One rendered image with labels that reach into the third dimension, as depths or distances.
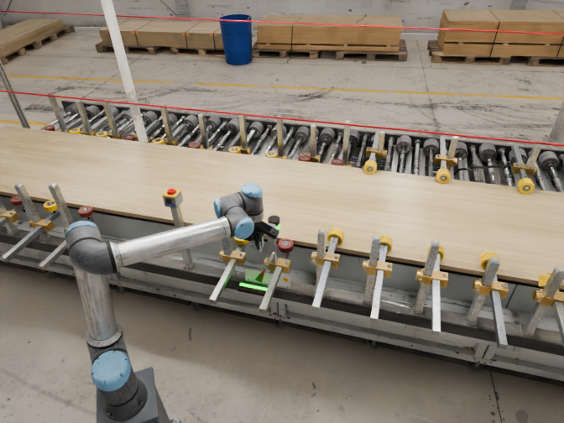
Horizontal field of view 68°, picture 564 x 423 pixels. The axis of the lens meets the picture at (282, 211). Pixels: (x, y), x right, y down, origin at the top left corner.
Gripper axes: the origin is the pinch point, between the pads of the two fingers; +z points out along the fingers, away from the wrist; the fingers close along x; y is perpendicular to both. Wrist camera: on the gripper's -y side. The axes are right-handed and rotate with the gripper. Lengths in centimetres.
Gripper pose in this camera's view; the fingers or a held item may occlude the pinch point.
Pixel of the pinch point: (261, 250)
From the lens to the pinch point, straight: 203.4
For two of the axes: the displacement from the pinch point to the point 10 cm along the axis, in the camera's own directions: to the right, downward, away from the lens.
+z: 0.3, 7.9, 6.1
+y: -9.6, -1.5, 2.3
